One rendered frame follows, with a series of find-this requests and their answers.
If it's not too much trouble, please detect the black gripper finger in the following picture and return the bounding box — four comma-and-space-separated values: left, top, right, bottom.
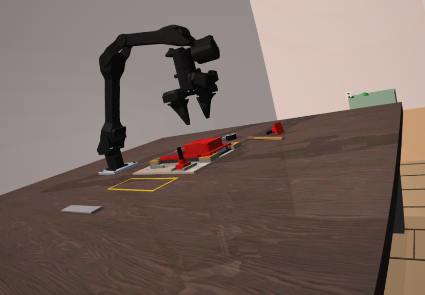
196, 93, 216, 119
168, 99, 190, 125

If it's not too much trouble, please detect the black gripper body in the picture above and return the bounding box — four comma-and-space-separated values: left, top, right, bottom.
162, 66, 218, 103

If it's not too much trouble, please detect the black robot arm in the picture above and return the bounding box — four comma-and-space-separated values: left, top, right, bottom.
97, 25, 220, 171

